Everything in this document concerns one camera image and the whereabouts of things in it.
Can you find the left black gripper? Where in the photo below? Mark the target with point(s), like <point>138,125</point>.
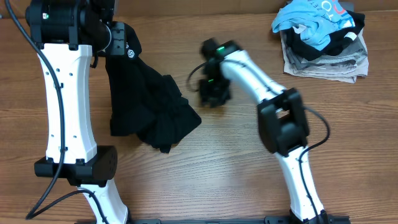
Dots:
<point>118,32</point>

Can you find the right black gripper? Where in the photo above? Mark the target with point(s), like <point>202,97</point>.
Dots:
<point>206,95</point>

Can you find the black t-shirt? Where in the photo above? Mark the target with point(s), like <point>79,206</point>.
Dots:
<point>146,103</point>

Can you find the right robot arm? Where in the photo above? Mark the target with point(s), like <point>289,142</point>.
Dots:
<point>281,120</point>

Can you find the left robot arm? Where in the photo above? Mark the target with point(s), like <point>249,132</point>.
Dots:
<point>70,37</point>

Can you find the light blue t-shirt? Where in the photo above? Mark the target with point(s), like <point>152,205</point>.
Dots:
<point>314,19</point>

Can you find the black folded garment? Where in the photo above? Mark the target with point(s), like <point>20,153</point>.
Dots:
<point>339,40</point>

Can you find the grey folded garment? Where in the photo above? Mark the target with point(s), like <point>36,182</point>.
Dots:
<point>349,59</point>

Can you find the beige folded garment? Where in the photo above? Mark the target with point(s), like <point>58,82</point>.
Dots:
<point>349,76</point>

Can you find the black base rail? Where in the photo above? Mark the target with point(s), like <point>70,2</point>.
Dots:
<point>267,220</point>

